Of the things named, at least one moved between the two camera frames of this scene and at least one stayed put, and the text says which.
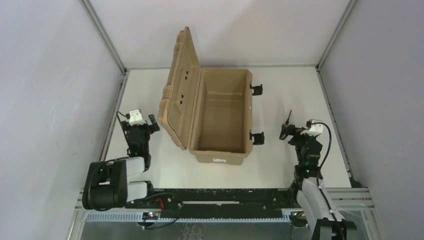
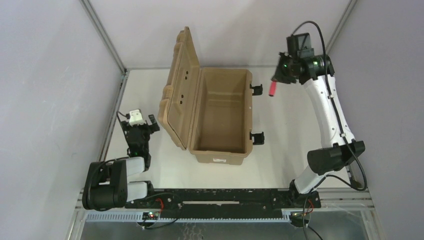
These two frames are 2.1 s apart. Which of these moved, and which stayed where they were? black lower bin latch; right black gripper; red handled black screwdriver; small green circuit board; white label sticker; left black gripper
Moved: right black gripper; red handled black screwdriver
Stayed: black lower bin latch; white label sticker; left black gripper; small green circuit board
